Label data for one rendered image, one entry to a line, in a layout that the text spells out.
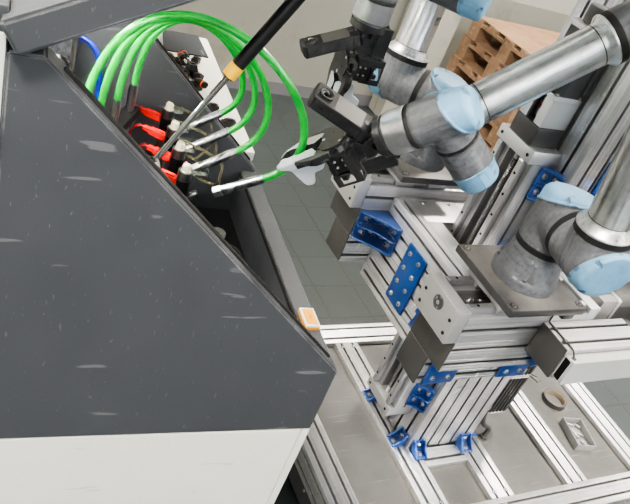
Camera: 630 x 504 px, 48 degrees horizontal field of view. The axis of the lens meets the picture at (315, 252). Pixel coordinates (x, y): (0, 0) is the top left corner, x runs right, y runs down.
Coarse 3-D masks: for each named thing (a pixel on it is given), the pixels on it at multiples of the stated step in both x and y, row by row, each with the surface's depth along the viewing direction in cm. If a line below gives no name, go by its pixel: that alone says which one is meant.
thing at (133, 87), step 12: (168, 24) 138; (156, 36) 139; (216, 36) 142; (144, 48) 140; (228, 48) 145; (144, 60) 141; (132, 84) 144; (240, 84) 151; (132, 96) 145; (240, 96) 152; (132, 108) 147; (228, 108) 153; (204, 120) 153
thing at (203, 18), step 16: (160, 16) 110; (176, 16) 110; (192, 16) 110; (208, 16) 110; (128, 32) 111; (240, 32) 112; (112, 48) 112; (96, 64) 114; (272, 64) 115; (96, 80) 116; (288, 80) 116; (304, 112) 120; (304, 128) 121; (304, 144) 123; (272, 176) 127
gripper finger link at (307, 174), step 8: (304, 152) 122; (312, 152) 120; (288, 160) 123; (296, 160) 121; (280, 168) 125; (288, 168) 123; (296, 168) 122; (304, 168) 123; (312, 168) 122; (320, 168) 122; (304, 176) 124; (312, 176) 124; (312, 184) 125
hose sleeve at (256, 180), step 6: (240, 180) 128; (246, 180) 127; (252, 180) 127; (258, 180) 127; (222, 186) 128; (228, 186) 128; (234, 186) 128; (240, 186) 128; (246, 186) 128; (252, 186) 128; (222, 192) 128; (228, 192) 128
